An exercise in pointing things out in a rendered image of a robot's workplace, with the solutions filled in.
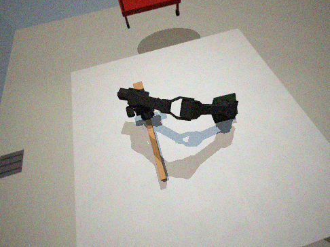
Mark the wooden post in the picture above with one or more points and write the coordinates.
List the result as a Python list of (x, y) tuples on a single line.
[(138, 86)]

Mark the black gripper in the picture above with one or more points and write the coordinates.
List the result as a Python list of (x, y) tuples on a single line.
[(130, 111)]

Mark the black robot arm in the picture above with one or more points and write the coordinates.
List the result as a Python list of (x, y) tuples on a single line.
[(190, 108)]

